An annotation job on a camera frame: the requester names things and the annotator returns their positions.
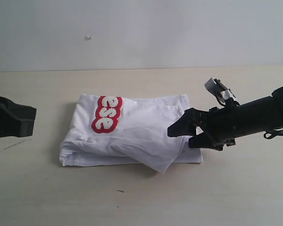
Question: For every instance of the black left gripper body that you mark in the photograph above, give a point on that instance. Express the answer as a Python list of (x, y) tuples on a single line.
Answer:
[(0, 117)]

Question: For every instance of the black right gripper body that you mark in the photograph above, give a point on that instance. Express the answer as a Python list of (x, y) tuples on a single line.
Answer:
[(222, 124)]

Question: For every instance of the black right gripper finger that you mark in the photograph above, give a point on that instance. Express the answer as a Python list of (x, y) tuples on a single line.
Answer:
[(187, 124), (204, 141)]

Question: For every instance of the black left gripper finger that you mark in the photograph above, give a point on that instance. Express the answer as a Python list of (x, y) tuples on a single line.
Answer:
[(20, 128), (19, 113)]

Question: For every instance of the white t-shirt red lettering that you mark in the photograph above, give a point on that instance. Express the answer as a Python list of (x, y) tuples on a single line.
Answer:
[(110, 130)]

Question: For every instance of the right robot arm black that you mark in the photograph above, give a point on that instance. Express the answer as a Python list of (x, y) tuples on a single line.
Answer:
[(261, 115)]

